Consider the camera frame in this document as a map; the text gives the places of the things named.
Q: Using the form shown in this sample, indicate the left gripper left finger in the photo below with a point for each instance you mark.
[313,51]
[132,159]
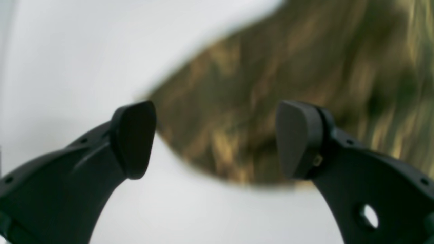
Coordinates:
[57,198]

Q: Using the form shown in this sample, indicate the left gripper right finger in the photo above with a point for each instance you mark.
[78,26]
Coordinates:
[374,198]

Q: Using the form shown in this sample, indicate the camouflage t-shirt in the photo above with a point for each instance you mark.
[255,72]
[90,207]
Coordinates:
[369,62]

